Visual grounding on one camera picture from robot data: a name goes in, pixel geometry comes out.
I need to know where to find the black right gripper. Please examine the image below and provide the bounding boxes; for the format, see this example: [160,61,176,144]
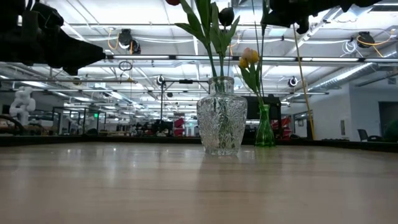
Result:
[261,0,343,27]

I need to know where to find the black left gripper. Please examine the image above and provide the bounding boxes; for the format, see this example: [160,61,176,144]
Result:
[12,30,107,76]

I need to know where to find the peach artificial tulip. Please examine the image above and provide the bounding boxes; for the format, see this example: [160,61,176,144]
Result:
[241,47,265,106]

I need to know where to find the black artificial tulip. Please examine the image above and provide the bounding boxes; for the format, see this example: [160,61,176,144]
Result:
[210,6,241,91]

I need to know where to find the dark red artificial tulip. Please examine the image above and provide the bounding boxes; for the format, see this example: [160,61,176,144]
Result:
[165,0,218,78]

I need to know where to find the green glass vase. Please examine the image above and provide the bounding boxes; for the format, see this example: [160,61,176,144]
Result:
[254,104,276,147]

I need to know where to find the clear cut-glass vase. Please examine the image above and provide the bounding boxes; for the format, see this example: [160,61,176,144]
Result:
[196,76,249,156]

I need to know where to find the long linear ceiling light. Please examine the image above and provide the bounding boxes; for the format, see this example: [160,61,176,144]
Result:
[105,54,398,63]

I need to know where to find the black office chair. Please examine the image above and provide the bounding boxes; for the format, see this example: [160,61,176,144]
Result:
[356,128,384,142]

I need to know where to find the black frame workstation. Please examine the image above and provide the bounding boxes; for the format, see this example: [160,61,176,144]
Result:
[51,106,107,136]

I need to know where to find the yellow hanging cable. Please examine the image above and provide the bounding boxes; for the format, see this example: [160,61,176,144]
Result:
[292,24,315,140]

